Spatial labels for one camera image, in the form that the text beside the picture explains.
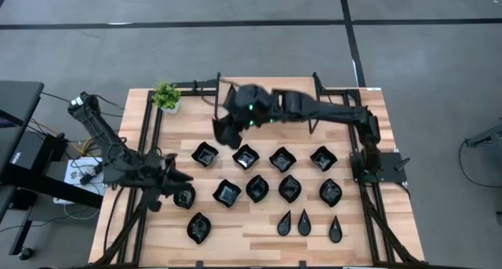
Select black desk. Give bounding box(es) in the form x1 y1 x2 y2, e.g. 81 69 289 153
0 80 105 261

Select wooden shelf riser black legs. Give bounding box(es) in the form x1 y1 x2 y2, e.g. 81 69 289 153
213 71 323 136

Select yellow cable bundle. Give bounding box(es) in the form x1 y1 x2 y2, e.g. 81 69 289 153
72 136 100 156

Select green plant in white pot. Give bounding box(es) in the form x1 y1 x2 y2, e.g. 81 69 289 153
151 80 184 115

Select black computer box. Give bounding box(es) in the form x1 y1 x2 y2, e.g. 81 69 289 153
9 129 70 172

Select black square mini plate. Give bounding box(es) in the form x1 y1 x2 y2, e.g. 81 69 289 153
231 144 260 171
191 141 220 169
309 145 338 173
268 146 297 173
212 178 242 209

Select black leaf-shaped mini plate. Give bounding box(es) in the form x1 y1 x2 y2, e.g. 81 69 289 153
186 212 213 245
173 184 197 210
318 178 344 208
278 174 303 204
245 174 271 204

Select curved black floor cable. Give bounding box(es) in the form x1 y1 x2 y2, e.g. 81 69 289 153
457 140 502 190

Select thin black floor cable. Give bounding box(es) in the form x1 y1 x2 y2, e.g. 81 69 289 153
41 91 123 118

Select grey equipment stand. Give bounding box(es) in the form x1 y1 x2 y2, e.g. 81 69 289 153
464 122 502 148

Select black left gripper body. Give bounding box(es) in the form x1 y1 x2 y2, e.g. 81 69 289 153
145 153 178 213

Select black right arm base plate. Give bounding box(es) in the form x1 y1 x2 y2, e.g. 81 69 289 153
350 150 411 184

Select black teardrop mini plate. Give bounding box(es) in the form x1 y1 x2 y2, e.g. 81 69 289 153
328 215 344 245
276 209 293 238
296 208 312 238

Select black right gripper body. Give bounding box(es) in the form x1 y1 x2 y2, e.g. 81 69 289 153
225 83 276 129

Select white power strip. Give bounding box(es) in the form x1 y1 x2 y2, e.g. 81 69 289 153
53 157 107 205

